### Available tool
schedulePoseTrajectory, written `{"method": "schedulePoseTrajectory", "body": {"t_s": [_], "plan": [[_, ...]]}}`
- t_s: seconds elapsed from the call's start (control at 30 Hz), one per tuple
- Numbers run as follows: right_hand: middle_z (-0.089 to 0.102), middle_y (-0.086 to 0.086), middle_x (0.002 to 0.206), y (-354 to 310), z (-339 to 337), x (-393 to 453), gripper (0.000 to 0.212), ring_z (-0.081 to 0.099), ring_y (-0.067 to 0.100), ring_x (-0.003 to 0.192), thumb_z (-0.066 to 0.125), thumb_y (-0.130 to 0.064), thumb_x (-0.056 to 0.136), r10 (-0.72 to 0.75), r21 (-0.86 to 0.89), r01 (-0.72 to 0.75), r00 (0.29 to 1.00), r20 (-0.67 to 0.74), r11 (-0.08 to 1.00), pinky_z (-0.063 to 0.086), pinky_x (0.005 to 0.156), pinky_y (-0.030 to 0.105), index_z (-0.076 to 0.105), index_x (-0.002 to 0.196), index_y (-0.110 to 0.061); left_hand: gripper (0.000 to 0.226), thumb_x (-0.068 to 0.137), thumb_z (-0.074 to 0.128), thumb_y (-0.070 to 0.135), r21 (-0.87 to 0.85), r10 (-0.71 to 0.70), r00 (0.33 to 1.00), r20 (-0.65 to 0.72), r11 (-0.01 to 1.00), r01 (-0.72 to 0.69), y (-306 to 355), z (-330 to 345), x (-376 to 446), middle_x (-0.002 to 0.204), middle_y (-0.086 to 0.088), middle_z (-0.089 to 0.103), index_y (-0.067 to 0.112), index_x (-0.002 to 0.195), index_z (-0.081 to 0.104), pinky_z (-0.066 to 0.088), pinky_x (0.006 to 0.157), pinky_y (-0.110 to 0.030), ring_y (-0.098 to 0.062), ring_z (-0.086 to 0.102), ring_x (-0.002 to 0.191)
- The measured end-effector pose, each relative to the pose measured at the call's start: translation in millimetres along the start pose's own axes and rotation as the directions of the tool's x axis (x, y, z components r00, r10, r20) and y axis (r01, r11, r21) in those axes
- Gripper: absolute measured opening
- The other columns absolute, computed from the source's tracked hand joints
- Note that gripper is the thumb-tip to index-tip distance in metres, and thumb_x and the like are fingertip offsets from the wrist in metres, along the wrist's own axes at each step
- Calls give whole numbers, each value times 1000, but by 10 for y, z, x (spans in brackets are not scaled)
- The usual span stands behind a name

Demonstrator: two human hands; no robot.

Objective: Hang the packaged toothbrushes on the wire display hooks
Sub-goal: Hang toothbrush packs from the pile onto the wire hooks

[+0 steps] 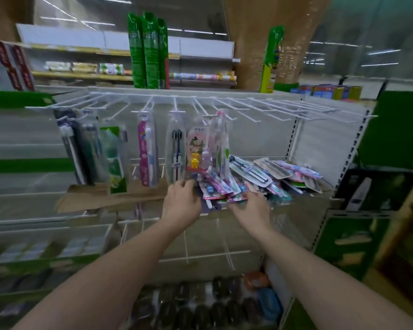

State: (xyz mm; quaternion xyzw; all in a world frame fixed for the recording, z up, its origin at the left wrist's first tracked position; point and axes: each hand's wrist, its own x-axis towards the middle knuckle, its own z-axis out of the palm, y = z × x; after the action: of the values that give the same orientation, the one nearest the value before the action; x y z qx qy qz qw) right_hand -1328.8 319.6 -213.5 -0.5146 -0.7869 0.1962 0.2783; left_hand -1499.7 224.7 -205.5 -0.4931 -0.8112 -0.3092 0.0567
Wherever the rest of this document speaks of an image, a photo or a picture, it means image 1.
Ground person's left hand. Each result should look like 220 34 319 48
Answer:
161 179 203 232

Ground person's right hand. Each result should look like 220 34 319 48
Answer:
227 191 273 237

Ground pile of toothbrush packs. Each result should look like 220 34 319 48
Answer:
196 155 324 212

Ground oval twin black toothbrush pack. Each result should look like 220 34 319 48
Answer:
164 111 187 185

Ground pink label toothbrush pack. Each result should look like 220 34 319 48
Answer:
137 111 161 188

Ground kids toothbrush pack yellow toy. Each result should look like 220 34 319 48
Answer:
185 116 211 173

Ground clear green toothbrush pack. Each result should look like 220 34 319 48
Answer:
222 120 231 179

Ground clear pink-topped toothbrush pack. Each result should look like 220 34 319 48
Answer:
213 109 228 176

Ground green label toothbrush pack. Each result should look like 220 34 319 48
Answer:
99 118 130 195

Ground teal twin toothbrush pack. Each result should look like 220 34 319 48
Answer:
79 111 109 184

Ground person's left forearm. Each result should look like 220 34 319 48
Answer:
12 223 179 330

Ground person's right forearm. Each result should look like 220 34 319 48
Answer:
258 230 413 330

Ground white shelf unit yellow strips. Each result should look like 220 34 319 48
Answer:
15 23 241 88

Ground orange round object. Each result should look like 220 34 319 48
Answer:
244 271 271 291

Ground blue round packet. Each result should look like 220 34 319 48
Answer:
258 287 283 322

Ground brown cardboard tray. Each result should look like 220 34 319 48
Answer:
55 178 169 214

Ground row of colourful wrap rolls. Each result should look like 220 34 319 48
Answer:
45 61 237 83

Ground row of colourful boxes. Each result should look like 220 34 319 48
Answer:
290 84 363 101

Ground black product box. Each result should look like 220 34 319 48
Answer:
334 168 413 213

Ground green spray can red side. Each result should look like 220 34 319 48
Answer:
157 18 171 90

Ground green yellow spray can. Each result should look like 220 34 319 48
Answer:
260 25 285 94

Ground woven brown column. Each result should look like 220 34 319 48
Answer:
0 0 35 44
222 0 335 92

